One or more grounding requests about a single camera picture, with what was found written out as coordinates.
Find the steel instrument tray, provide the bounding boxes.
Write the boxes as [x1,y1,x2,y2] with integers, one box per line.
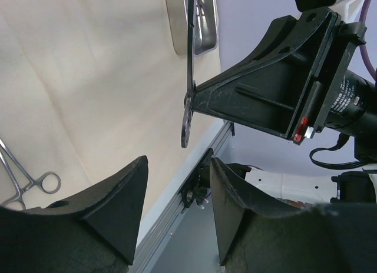
[166,0,219,56]

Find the steel surgical forceps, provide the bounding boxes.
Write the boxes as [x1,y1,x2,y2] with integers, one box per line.
[0,137,62,211]

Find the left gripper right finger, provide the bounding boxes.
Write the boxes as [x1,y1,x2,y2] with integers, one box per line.
[210,158,376,272]

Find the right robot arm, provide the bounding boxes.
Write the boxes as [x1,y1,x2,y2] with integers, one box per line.
[181,7,376,173]

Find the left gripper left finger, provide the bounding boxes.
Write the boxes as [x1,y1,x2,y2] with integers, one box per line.
[1,155,148,272]

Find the aluminium front rail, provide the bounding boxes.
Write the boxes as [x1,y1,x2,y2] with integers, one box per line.
[128,120,234,272]

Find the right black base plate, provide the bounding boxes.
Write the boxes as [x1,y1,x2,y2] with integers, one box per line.
[178,148,213,214]

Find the beige cloth wrap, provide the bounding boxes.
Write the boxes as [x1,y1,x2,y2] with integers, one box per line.
[1,0,223,238]

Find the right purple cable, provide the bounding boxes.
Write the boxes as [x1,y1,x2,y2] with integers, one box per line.
[359,0,377,79]

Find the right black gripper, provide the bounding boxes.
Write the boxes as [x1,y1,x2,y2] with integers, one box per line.
[191,7,367,144]

